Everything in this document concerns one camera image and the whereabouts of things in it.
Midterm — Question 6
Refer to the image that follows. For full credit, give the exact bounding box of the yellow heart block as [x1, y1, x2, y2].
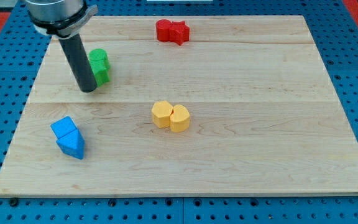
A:
[170, 105, 190, 133]

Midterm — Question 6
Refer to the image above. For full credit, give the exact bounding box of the blue cube block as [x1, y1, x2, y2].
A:
[50, 116, 77, 139]

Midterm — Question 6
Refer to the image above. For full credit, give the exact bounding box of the light wooden board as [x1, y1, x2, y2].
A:
[0, 16, 358, 198]

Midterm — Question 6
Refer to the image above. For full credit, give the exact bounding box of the blue triangle block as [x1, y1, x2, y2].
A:
[56, 129, 85, 159]

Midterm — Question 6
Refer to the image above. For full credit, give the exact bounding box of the green circle block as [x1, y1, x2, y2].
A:
[89, 49, 111, 69]

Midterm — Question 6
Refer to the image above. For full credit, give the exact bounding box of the red circle block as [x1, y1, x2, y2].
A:
[155, 19, 172, 42]

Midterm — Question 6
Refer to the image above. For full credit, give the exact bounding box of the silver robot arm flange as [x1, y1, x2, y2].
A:
[24, 0, 98, 39]

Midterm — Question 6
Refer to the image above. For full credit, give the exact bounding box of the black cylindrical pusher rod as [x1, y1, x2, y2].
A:
[59, 34, 98, 93]

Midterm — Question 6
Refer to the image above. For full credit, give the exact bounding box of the red star block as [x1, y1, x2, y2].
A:
[168, 21, 190, 45]

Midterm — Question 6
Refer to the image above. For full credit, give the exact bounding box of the green star block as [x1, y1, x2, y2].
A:
[90, 60, 110, 86]

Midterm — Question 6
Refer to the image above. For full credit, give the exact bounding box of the yellow hexagon block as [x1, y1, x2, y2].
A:
[152, 101, 173, 128]

